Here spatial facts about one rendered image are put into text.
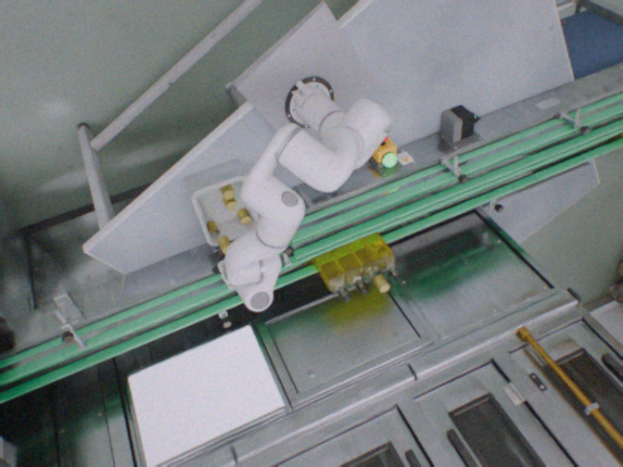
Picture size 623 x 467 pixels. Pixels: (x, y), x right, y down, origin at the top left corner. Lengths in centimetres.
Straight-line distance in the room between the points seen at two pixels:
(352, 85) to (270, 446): 105
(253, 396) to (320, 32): 103
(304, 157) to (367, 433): 84
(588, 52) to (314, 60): 127
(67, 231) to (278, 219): 146
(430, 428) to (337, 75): 102
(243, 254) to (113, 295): 65
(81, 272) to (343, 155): 138
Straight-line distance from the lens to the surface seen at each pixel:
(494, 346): 178
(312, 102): 157
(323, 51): 161
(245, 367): 175
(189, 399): 174
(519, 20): 200
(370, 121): 129
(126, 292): 182
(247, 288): 140
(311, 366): 171
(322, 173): 112
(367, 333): 176
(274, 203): 114
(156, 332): 180
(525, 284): 195
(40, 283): 232
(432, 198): 188
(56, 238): 247
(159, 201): 172
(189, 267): 180
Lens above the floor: 211
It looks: 42 degrees down
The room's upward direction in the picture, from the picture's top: 148 degrees clockwise
